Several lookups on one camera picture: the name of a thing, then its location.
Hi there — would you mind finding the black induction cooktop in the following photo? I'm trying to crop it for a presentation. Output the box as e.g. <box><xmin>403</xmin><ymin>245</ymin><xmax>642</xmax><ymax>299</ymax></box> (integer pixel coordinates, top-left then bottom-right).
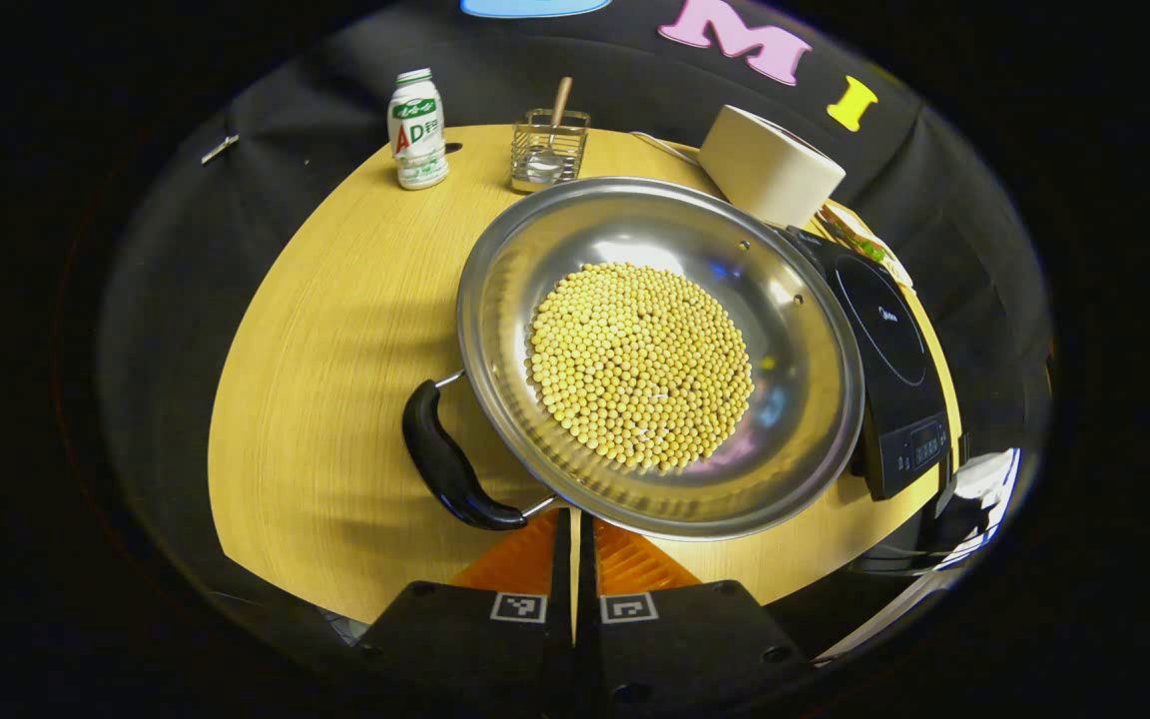
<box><xmin>785</xmin><ymin>225</ymin><xmax>953</xmax><ymax>502</ymax></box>

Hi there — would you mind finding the wire mesh utensil basket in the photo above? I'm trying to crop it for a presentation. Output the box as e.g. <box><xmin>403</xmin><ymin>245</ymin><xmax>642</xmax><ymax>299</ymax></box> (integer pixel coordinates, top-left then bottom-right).
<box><xmin>510</xmin><ymin>108</ymin><xmax>592</xmax><ymax>194</ymax></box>

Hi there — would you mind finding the white drink bottle green label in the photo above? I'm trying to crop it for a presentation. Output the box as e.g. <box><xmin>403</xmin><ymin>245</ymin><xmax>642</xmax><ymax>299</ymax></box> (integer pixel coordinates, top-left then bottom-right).
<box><xmin>387</xmin><ymin>68</ymin><xmax>450</xmax><ymax>191</ymax></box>

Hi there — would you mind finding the sandwich with lettuce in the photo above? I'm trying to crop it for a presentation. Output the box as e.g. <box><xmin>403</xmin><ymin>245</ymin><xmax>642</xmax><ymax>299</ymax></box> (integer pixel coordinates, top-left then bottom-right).
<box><xmin>820</xmin><ymin>203</ymin><xmax>913</xmax><ymax>289</ymax></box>

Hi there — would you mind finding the pile of yellow soybeans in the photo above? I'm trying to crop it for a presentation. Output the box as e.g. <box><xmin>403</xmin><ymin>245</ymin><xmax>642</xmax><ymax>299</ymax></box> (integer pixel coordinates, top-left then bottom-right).
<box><xmin>527</xmin><ymin>262</ymin><xmax>756</xmax><ymax>473</ymax></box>

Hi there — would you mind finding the white toaster cable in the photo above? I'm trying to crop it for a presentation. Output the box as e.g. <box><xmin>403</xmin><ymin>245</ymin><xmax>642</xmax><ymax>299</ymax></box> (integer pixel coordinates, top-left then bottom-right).
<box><xmin>630</xmin><ymin>130</ymin><xmax>706</xmax><ymax>169</ymax></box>

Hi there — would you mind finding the wooden handled spoon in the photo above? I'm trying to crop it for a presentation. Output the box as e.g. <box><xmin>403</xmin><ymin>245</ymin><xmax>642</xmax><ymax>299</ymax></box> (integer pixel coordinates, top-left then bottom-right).
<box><xmin>540</xmin><ymin>77</ymin><xmax>574</xmax><ymax>171</ymax></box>

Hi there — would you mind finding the steel pot with black handles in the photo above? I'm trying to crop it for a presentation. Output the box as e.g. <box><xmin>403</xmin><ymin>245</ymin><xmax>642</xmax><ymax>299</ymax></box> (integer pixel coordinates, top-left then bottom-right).
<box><xmin>401</xmin><ymin>177</ymin><xmax>865</xmax><ymax>542</ymax></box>

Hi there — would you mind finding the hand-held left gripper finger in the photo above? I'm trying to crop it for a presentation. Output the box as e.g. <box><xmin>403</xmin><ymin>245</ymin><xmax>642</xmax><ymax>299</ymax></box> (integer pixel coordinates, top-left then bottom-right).
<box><xmin>575</xmin><ymin>514</ymin><xmax>816</xmax><ymax>705</ymax></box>
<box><xmin>355</xmin><ymin>507</ymin><xmax>576</xmax><ymax>700</ymax></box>

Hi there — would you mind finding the white toaster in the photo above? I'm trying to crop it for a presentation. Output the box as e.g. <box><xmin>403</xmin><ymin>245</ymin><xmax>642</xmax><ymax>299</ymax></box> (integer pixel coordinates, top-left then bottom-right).
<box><xmin>697</xmin><ymin>105</ymin><xmax>848</xmax><ymax>229</ymax></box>

